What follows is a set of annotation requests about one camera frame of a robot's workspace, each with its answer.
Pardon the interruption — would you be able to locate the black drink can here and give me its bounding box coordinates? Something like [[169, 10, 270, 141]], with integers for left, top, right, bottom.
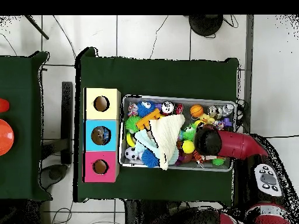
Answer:
[[161, 100, 176, 115]]

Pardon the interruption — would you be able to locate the pale blue waffle cloth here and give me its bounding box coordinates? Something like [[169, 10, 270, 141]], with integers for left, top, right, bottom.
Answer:
[[134, 129, 180, 166]]

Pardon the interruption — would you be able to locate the orange disc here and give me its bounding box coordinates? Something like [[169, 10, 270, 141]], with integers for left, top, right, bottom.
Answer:
[[0, 118, 15, 157]]

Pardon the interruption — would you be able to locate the small red object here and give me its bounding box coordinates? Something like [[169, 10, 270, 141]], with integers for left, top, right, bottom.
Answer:
[[0, 97, 10, 113]]

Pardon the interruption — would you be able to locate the small soccer ball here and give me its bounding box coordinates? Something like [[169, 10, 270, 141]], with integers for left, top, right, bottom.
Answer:
[[125, 147, 138, 160]]

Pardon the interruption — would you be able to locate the long orange toy brick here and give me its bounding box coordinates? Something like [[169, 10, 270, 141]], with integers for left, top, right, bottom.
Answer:
[[137, 108, 162, 131]]

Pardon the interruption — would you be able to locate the wooden box with three holes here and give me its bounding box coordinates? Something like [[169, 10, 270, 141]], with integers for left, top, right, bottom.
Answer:
[[84, 87, 121, 183]]

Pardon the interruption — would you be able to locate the small brown football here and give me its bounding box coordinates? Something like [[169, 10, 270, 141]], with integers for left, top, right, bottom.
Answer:
[[178, 151, 193, 165]]

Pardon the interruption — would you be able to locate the black round stand base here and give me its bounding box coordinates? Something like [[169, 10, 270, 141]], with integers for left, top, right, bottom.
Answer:
[[189, 15, 224, 37]]

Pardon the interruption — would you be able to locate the light green spiky ball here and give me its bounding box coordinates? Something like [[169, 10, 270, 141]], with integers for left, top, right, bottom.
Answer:
[[182, 124, 197, 142]]

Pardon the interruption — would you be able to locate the black upright panel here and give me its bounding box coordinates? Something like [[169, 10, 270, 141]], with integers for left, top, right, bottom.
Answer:
[[61, 81, 74, 165]]

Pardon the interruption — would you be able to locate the dark green side table cloth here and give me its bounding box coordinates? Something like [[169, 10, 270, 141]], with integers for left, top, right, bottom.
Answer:
[[0, 51, 51, 202]]

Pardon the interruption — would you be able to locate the blue spiky ball with eyes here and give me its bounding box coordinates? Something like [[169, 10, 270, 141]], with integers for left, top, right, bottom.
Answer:
[[137, 100, 157, 117]]

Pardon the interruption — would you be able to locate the cream yellow knitted cloth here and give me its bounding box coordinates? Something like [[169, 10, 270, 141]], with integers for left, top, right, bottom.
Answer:
[[150, 114, 186, 171]]

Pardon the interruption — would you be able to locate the plain blue spiky ball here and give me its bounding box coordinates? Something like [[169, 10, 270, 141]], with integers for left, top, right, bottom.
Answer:
[[141, 149, 161, 168]]

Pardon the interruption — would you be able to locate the crushed clear plastic bottle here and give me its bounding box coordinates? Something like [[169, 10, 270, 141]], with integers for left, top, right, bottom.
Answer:
[[221, 103, 235, 117]]

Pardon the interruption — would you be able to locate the grey round floor base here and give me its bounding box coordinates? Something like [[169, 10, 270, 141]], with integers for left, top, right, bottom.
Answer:
[[39, 163, 69, 188]]

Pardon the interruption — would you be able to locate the small orange basketball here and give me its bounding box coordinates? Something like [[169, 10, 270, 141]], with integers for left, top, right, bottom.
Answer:
[[190, 104, 204, 118]]

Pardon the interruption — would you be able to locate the shallow clear mesh bin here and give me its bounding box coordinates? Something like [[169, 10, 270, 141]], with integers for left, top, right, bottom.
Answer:
[[120, 95, 237, 173]]

